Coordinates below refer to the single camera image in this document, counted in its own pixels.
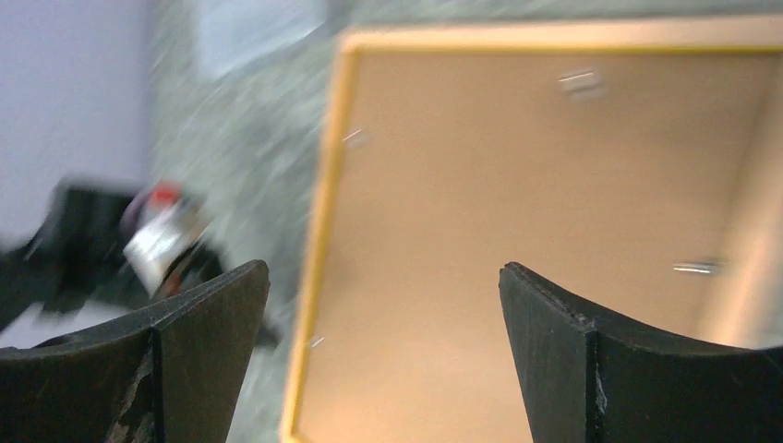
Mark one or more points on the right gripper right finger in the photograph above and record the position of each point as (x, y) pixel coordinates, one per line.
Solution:
(590, 374)

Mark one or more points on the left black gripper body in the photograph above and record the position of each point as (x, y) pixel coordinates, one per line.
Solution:
(78, 255)

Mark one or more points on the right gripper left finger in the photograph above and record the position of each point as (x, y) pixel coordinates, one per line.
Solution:
(168, 372)

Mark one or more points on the brown backing board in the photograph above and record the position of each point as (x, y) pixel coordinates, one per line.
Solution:
(597, 171)

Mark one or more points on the yellow wooden picture frame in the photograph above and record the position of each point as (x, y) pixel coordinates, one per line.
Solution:
(744, 282)

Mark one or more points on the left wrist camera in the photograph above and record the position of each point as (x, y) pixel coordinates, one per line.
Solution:
(162, 225)

